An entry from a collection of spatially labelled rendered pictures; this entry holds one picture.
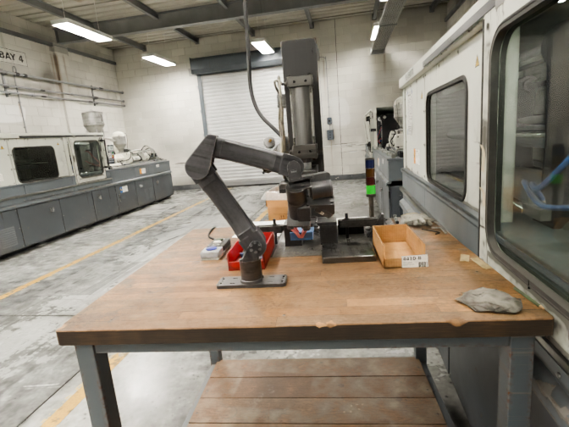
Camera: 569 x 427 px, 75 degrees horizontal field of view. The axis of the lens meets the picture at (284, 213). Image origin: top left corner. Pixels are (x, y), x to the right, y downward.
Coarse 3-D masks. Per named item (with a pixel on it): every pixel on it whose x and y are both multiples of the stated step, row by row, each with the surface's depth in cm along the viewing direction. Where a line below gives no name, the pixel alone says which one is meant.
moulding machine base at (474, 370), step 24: (432, 192) 198; (456, 216) 158; (504, 240) 107; (456, 360) 168; (480, 360) 136; (552, 360) 86; (456, 384) 170; (480, 384) 137; (552, 384) 85; (480, 408) 138; (552, 408) 81
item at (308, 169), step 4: (304, 160) 137; (308, 160) 137; (304, 164) 138; (308, 164) 138; (316, 164) 158; (304, 168) 138; (308, 168) 138; (312, 168) 147; (316, 168) 141; (304, 172) 134; (308, 172) 134; (312, 172) 134; (316, 172) 133; (284, 180) 145; (288, 180) 144; (280, 184) 137; (284, 184) 136; (280, 188) 137; (284, 188) 137; (280, 192) 137; (284, 192) 137
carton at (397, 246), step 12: (384, 228) 133; (396, 228) 133; (408, 228) 127; (384, 240) 134; (396, 240) 134; (408, 240) 129; (420, 240) 112; (384, 252) 110; (396, 252) 122; (408, 252) 121; (420, 252) 113; (384, 264) 111; (396, 264) 110; (408, 264) 110; (420, 264) 109
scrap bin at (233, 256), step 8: (264, 232) 142; (272, 232) 140; (272, 240) 137; (232, 248) 125; (240, 248) 136; (272, 248) 136; (232, 256) 124; (264, 256) 119; (232, 264) 119; (264, 264) 118
